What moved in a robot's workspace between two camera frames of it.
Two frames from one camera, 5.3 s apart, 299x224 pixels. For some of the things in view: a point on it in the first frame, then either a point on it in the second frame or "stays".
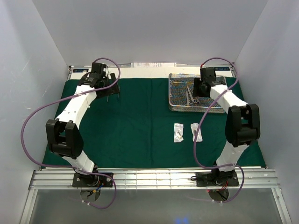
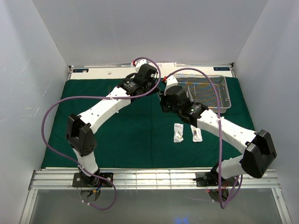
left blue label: x=80 y=70 stays
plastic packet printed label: x=178 y=129 stays
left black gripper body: x=105 y=92 -> x=150 y=86
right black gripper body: x=202 y=94 -> x=166 y=106
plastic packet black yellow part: x=194 y=127 stays
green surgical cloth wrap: x=137 y=129 stays
